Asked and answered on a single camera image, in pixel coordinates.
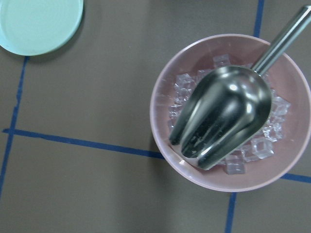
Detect light green plate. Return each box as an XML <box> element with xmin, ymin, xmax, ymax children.
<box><xmin>0</xmin><ymin>0</ymin><xmax>84</xmax><ymax>56</ymax></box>

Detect metal scoop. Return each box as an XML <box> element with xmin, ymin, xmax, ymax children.
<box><xmin>169</xmin><ymin>5</ymin><xmax>311</xmax><ymax>170</ymax></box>

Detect pink bowl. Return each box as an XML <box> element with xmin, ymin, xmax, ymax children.
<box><xmin>150</xmin><ymin>34</ymin><xmax>311</xmax><ymax>192</ymax></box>

